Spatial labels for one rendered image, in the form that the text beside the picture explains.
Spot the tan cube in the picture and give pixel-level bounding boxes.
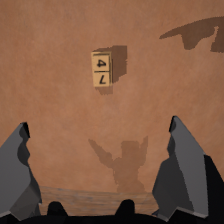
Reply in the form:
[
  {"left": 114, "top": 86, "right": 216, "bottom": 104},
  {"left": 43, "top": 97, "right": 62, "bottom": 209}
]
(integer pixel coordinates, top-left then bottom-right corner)
[
  {"left": 94, "top": 71, "right": 110, "bottom": 87},
  {"left": 93, "top": 55, "right": 109, "bottom": 71}
]

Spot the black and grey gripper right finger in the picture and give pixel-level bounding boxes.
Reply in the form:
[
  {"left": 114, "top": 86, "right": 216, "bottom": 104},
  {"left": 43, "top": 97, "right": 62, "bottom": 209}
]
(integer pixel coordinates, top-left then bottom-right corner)
[{"left": 152, "top": 116, "right": 224, "bottom": 224}]

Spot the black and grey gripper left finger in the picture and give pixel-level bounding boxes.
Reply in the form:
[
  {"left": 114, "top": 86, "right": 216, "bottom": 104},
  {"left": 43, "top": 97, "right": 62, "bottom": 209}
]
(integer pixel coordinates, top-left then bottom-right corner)
[{"left": 0, "top": 122, "right": 42, "bottom": 224}]

